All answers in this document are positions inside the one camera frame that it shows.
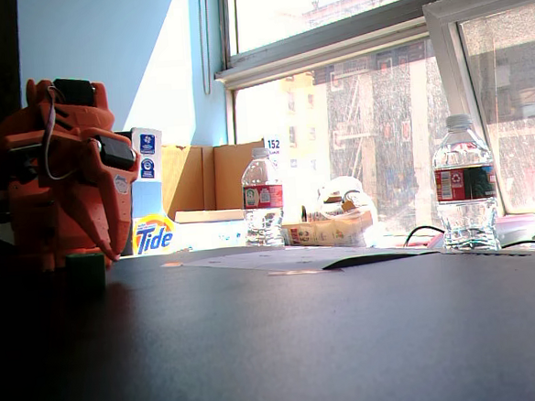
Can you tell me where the water bottle red white label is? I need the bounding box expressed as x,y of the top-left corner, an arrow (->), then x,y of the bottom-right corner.
238,146 -> 288,250

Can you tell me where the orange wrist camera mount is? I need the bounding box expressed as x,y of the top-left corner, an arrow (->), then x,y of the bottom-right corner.
0,126 -> 86,158

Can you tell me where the green cube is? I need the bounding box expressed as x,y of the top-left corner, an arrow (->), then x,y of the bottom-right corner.
64,252 -> 108,295

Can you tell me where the Tide detergent box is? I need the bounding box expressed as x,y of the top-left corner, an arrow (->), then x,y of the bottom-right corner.
123,124 -> 180,257

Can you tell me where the water bottle red green label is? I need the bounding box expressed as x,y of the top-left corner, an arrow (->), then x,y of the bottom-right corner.
428,112 -> 503,255

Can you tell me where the white sign with 152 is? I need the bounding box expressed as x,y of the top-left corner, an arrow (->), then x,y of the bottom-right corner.
262,134 -> 287,158

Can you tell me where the brown cardboard box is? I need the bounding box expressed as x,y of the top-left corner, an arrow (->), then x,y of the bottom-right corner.
159,137 -> 270,216

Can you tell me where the leaning window screen frame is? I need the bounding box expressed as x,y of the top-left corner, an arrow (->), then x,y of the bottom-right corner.
420,0 -> 535,227

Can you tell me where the white flat box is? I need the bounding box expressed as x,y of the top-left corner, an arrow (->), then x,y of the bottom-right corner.
171,205 -> 250,254

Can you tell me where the black cable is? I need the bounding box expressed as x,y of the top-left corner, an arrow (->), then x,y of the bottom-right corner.
499,238 -> 535,256
401,223 -> 447,249

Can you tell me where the printed snack carton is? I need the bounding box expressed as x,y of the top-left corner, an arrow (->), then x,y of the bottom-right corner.
280,210 -> 377,255

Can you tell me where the printed paper strip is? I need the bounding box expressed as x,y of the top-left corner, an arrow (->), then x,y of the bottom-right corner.
449,244 -> 534,263

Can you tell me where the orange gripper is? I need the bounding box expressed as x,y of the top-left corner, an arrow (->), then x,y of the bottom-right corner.
76,125 -> 148,266

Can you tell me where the white blind cord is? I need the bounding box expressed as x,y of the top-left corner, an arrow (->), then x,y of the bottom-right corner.
196,0 -> 214,97

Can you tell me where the white paper grid sheet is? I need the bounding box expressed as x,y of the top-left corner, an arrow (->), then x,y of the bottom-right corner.
181,235 -> 441,282

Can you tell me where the white plastic bag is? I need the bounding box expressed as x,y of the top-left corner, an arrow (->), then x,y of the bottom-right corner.
314,173 -> 380,228

